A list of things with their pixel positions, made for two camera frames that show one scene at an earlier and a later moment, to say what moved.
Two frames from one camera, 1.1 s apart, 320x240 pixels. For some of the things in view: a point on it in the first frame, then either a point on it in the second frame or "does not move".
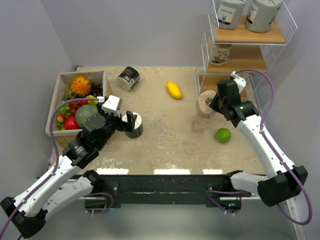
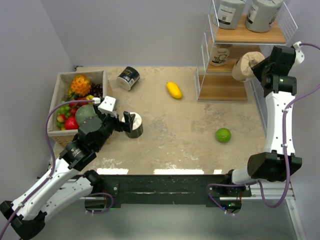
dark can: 138,131 does not move
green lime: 223,135 does not move
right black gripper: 214,105 → 257,69
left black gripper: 123,125 does not move
